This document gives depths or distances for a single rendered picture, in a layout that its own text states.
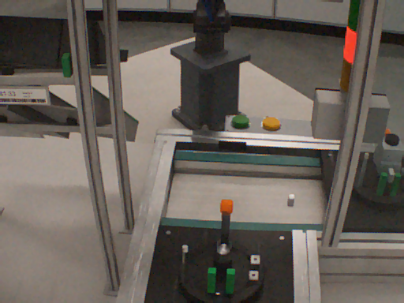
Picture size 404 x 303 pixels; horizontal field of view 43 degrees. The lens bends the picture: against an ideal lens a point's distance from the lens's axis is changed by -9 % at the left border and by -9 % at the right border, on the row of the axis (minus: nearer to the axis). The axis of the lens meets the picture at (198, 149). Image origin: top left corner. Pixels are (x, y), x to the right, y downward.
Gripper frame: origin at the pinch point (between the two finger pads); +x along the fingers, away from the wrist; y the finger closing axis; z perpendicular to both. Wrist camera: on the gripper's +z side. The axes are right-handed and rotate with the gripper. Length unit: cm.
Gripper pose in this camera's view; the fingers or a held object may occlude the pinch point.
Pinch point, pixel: (212, 6)
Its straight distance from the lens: 110.6
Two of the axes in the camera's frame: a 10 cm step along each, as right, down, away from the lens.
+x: 0.0, 8.1, 5.9
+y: 10.0, 0.5, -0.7
